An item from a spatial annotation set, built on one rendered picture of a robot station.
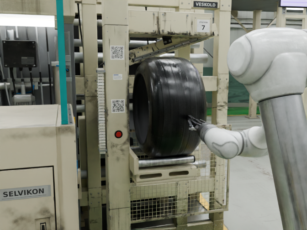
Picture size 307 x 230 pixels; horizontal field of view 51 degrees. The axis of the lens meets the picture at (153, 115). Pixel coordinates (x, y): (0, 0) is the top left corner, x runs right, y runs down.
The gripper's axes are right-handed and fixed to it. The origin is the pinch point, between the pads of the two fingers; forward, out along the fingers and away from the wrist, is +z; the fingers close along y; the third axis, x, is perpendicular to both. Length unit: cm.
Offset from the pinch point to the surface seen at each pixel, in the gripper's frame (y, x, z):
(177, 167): 1.3, 32.5, 12.3
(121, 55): 31, -29, 29
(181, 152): -0.2, 23.0, 11.5
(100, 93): 43, -9, 27
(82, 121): 49, 31, 101
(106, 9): 39, -52, 32
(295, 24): -738, -54, 859
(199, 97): -6.4, -9.7, 6.3
